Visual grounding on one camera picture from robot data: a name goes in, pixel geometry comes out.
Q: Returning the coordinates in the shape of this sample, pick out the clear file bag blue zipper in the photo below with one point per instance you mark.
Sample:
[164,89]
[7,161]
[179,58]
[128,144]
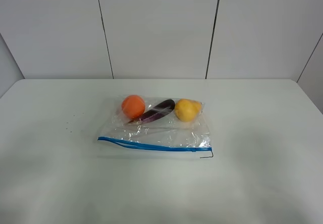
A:
[168,134]

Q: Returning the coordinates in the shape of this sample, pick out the purple eggplant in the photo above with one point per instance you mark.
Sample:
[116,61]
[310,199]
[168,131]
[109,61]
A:
[159,111]

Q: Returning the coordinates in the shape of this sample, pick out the yellow pear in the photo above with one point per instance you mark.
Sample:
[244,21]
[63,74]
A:
[187,110]

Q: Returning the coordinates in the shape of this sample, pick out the orange fruit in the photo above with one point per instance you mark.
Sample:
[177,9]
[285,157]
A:
[133,106]

